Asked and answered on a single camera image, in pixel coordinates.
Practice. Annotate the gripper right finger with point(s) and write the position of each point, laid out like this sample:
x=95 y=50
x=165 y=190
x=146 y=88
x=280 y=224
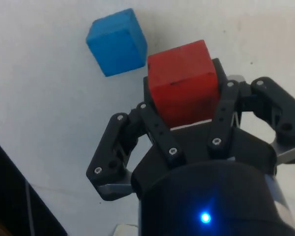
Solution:
x=280 y=105

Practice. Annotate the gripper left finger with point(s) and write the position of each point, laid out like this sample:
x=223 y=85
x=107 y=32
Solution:
x=113 y=147

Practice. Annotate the red cube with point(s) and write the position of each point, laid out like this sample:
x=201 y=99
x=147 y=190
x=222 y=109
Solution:
x=182 y=83

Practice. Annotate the blue cube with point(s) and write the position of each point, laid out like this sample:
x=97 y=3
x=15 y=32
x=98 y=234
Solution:
x=115 y=44

